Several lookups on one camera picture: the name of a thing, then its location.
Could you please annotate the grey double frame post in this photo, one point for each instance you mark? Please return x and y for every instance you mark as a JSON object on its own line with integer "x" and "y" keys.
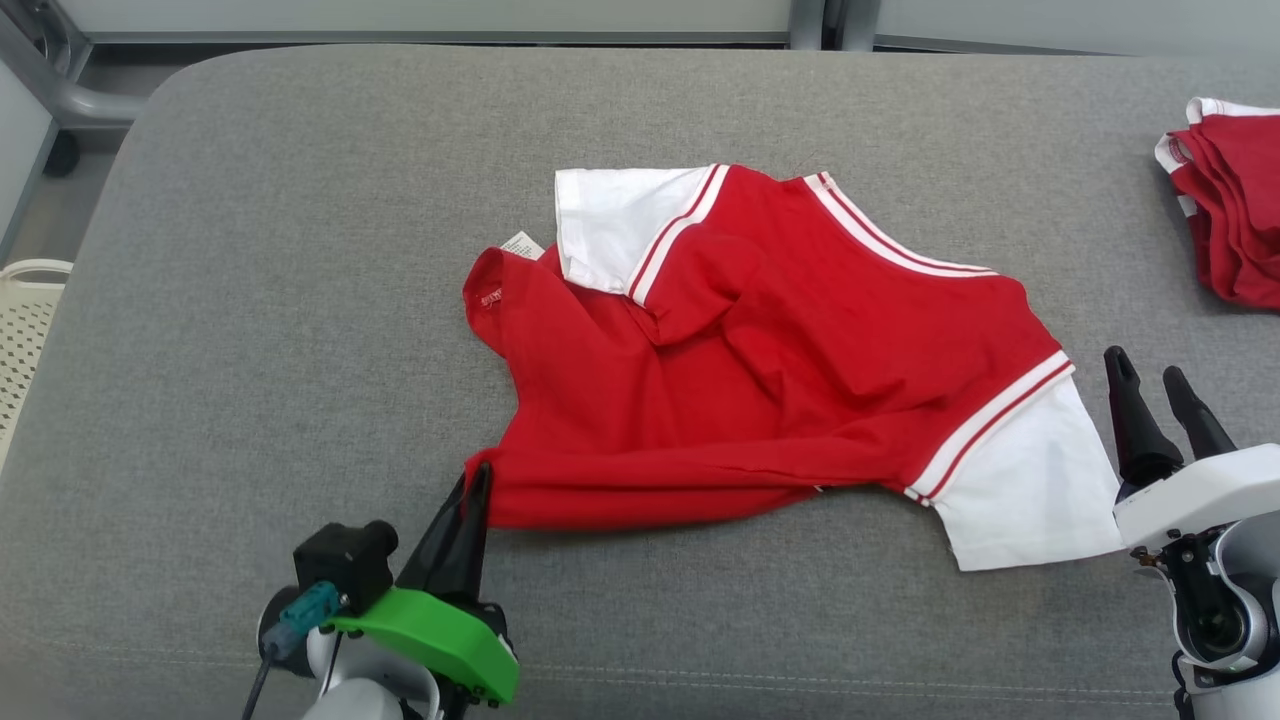
{"x": 830, "y": 22}

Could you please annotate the red white shorts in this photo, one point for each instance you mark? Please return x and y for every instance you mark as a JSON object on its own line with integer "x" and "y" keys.
{"x": 1240, "y": 210}

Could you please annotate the black caster wheel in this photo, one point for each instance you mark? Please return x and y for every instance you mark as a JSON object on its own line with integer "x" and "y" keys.
{"x": 62, "y": 155}

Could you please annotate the cream perforated laundry basket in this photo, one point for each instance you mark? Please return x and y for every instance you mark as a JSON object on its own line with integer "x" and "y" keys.
{"x": 25, "y": 340}

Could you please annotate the grey metal frame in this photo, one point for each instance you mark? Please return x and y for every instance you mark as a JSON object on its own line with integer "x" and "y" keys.
{"x": 60, "y": 80}

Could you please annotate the red white jersey shirt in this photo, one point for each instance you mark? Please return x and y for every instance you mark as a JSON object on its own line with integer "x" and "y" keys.
{"x": 800, "y": 380}

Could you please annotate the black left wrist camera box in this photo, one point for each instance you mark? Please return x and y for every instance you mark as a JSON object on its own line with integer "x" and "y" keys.
{"x": 340, "y": 560}

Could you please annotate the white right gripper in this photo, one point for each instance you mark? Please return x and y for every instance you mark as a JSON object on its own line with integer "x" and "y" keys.
{"x": 1210, "y": 495}

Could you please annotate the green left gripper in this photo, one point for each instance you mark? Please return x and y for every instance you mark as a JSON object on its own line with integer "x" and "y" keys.
{"x": 450, "y": 640}

